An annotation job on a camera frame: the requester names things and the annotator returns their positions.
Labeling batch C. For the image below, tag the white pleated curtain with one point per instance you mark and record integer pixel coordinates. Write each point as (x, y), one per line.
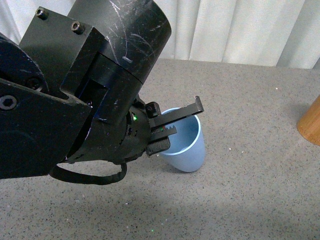
(282, 33)

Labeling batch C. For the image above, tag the bamboo chopstick holder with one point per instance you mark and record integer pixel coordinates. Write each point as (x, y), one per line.
(309, 124)

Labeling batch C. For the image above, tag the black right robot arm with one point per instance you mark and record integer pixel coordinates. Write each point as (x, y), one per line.
(69, 93)

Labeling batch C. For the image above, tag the light blue plastic cup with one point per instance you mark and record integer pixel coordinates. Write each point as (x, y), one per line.
(187, 147)

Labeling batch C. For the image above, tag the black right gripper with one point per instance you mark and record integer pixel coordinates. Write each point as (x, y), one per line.
(125, 140)

